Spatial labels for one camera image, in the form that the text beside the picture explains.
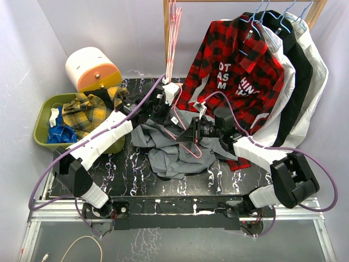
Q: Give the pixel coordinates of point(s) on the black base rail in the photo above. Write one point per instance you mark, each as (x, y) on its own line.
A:
(172, 212)

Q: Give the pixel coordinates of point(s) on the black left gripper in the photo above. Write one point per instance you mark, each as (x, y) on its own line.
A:
(161, 120)

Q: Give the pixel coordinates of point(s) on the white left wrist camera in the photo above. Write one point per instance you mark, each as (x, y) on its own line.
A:
(171, 90)

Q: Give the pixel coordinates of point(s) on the wooden clothes rack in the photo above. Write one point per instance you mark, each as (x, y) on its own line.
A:
(310, 14)

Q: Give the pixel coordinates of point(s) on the yellow plaid shirt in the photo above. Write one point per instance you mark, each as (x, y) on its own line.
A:
(74, 115)

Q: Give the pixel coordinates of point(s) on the pink hangers bundle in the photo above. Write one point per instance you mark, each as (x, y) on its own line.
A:
(172, 18)

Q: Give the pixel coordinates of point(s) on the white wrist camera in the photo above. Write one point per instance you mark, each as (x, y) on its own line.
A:
(201, 108)
(171, 90)

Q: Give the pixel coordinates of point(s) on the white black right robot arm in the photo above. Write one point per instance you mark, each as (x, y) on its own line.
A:
(292, 178)

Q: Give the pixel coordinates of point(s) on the pink wire hanger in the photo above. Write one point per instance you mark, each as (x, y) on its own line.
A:
(175, 101)

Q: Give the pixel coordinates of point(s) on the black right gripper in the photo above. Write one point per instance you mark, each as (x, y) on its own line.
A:
(192, 134)

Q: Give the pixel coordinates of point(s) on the blue cloth in basket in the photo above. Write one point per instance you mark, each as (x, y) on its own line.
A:
(61, 133)

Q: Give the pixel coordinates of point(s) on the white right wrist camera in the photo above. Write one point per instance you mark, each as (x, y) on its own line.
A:
(201, 108)

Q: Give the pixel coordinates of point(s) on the olive green laundry basket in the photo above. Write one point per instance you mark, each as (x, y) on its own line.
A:
(41, 127)

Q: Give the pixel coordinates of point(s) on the red black plaid shirt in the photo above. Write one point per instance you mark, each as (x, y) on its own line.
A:
(237, 76)

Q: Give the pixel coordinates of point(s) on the aluminium frame rail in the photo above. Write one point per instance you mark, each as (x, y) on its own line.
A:
(57, 233)

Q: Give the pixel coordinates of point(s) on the white orange cylinder container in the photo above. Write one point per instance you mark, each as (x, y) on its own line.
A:
(90, 69)

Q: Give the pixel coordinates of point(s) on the white cloth in basket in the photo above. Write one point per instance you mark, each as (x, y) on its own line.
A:
(53, 117)

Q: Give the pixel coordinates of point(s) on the light grey white shirt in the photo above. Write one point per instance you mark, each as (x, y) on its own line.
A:
(316, 85)

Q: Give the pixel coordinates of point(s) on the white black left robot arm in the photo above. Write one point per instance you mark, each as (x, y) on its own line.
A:
(73, 163)

